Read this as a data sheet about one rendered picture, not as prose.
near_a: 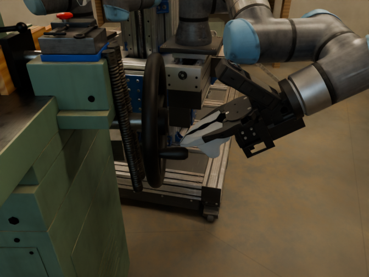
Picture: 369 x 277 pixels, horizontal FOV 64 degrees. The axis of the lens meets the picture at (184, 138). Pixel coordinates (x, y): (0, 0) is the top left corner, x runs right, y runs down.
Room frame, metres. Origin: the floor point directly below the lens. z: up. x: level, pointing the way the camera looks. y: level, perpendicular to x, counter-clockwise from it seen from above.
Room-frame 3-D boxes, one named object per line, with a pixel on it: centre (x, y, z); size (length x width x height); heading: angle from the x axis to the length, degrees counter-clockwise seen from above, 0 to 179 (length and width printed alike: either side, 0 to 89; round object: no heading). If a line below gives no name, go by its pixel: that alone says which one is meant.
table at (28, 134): (0.57, 0.29, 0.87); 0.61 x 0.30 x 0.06; 179
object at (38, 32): (0.60, 0.33, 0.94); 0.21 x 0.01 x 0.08; 179
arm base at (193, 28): (1.23, -0.04, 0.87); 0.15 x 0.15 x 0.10
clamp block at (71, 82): (0.57, 0.21, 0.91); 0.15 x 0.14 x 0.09; 179
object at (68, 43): (0.57, 0.20, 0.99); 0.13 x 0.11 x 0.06; 179
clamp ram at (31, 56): (0.57, 0.28, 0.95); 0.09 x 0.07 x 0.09; 179
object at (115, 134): (0.83, 0.26, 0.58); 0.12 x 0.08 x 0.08; 89
